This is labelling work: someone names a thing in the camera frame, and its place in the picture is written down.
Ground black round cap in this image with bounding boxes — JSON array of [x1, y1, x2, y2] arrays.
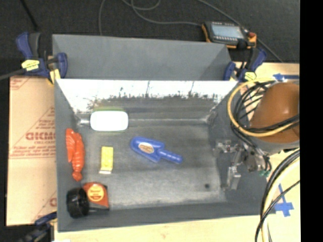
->
[[66, 188, 90, 219]]

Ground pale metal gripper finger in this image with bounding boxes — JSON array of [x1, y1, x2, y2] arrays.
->
[[221, 165, 242, 191], [213, 140, 243, 159]]

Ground brown cardboard board red print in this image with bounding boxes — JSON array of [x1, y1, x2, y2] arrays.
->
[[5, 75, 58, 227]]

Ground yellow flat block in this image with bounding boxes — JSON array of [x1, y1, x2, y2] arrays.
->
[[98, 146, 115, 175]]

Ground grey metal bin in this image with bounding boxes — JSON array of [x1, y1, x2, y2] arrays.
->
[[51, 33, 268, 232]]

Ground white rounded box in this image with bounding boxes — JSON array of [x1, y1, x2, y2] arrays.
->
[[89, 107, 130, 132]]

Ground blue toy trowel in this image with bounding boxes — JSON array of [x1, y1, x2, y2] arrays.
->
[[129, 136, 184, 165]]

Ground orange tape measure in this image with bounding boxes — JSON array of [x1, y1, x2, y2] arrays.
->
[[81, 181, 111, 211]]

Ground orange ridged toy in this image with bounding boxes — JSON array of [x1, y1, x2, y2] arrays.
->
[[65, 128, 86, 183]]

